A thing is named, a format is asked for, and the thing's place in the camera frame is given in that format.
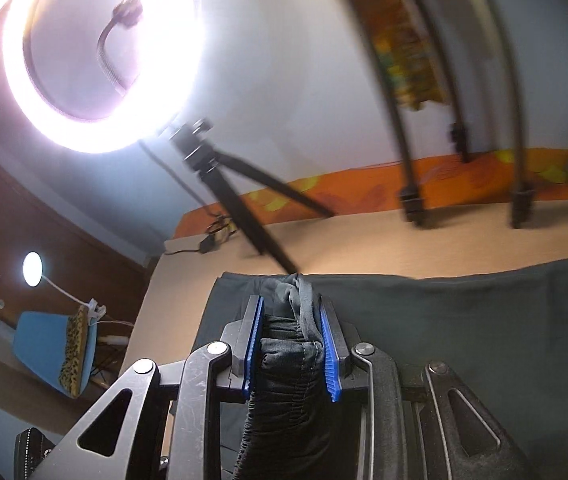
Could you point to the white gooseneck desk lamp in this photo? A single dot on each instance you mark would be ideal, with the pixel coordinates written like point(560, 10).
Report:
point(32, 270)

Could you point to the beige blanket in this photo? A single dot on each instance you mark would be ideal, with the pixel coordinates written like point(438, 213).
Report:
point(389, 245)

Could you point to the black pants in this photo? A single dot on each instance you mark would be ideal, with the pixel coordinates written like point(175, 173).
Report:
point(464, 320)

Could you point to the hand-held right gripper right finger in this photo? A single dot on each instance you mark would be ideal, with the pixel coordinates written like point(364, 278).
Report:
point(329, 355)

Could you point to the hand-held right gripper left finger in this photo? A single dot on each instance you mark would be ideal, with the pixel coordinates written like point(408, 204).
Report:
point(254, 350)

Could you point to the black gooseneck phone holder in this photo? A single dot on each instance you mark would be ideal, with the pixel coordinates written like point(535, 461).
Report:
point(106, 45)

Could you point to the leopard print cloth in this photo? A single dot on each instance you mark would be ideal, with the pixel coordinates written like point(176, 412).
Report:
point(75, 350)

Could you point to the small black tripod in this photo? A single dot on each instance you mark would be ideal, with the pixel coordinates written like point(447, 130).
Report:
point(244, 210)

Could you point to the blue chair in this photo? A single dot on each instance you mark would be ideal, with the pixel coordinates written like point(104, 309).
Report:
point(39, 345)

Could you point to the tall black tripod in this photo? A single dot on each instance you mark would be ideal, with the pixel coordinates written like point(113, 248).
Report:
point(399, 125)

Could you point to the colourful hanging scarf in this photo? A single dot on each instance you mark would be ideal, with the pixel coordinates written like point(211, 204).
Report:
point(404, 50)

